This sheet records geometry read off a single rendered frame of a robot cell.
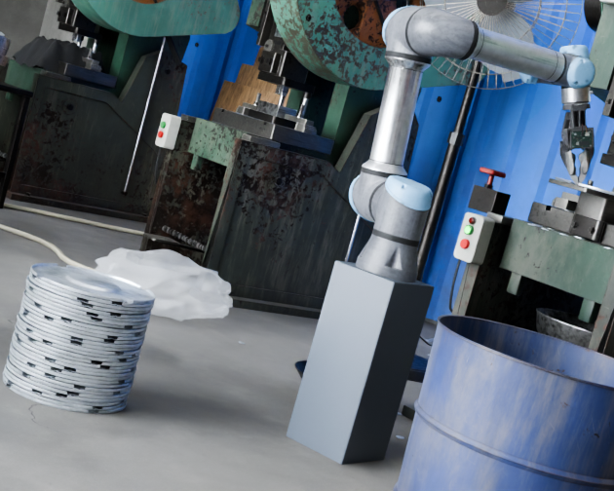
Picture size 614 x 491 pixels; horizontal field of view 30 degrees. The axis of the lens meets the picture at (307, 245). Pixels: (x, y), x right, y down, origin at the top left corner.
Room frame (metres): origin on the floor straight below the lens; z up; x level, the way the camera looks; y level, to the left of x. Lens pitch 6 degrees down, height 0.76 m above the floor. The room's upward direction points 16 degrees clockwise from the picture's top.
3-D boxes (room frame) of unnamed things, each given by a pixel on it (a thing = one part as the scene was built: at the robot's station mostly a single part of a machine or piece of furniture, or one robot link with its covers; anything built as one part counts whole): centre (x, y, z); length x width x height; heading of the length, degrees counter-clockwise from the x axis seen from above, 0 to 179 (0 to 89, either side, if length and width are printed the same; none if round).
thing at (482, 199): (3.34, -0.48, 0.62); 0.10 x 0.06 x 0.20; 40
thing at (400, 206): (2.75, -0.20, 0.62); 0.13 x 0.12 x 0.14; 25
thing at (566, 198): (3.37, -0.75, 0.76); 0.17 x 0.06 x 0.10; 40
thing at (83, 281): (2.59, 0.45, 0.26); 0.29 x 0.29 x 0.01
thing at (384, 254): (2.74, -0.20, 0.50); 0.15 x 0.15 x 0.10
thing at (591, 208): (3.13, -0.72, 0.72); 0.25 x 0.14 x 0.14; 130
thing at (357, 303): (2.74, -0.20, 0.23); 0.18 x 0.18 x 0.45; 52
